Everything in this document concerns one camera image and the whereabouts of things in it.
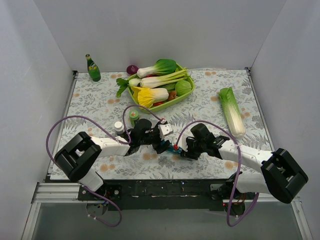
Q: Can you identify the teal weekly pill organizer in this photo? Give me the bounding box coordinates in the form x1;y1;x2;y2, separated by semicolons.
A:
166;142;181;155

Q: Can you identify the white pill bottle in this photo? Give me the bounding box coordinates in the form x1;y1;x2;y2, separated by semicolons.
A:
113;121;125;137

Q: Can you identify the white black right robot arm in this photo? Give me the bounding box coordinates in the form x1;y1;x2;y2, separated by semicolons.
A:
173;121;309;204

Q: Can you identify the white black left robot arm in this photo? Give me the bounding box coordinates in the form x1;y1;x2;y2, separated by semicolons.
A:
54;118;173;200

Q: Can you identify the floral table mat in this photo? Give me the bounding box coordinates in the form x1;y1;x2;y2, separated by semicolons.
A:
55;69;272;180

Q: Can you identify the lime green plastic basket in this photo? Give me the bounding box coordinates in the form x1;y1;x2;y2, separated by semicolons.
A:
116;59;195;113

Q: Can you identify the green lidded small bottle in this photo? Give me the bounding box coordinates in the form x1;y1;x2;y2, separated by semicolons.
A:
129;110;140;128

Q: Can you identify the red pepper toy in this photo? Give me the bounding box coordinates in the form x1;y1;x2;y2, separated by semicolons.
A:
153;101;165;107

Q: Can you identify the yellow bok choy toy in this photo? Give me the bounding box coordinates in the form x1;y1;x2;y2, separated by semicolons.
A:
131;86;169;109

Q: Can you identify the napa cabbage toy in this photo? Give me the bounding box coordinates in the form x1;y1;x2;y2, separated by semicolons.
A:
218;87;246;138

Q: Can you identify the brown mushroom toy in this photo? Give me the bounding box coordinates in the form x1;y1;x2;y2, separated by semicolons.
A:
167;90;177;101

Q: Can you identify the celery stalk toy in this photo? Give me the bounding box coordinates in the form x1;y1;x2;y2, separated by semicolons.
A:
116;68;188;98

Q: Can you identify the round green cabbage toy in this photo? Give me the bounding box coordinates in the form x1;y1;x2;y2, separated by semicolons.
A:
175;80;192;97

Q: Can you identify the purple onion toy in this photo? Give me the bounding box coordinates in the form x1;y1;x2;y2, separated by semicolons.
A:
126;65;139;75

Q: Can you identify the green bok choy toy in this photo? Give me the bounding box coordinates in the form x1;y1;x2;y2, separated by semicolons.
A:
136;59;177;79

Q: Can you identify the green glass bottle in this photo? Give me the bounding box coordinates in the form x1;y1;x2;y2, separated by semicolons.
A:
85;54;101;82

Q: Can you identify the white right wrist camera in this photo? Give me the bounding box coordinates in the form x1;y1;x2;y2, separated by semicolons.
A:
173;134;188;152

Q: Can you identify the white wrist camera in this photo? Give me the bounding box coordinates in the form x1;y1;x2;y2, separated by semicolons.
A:
157;119;174;139
173;134;188;152

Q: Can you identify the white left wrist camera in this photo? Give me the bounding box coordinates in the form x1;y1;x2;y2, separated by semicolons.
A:
157;119;174;139

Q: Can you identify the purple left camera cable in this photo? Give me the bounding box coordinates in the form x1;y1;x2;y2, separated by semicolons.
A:
46;104;166;228

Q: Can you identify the black front mounting rail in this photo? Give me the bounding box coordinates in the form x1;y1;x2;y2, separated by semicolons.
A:
77;179;229;212

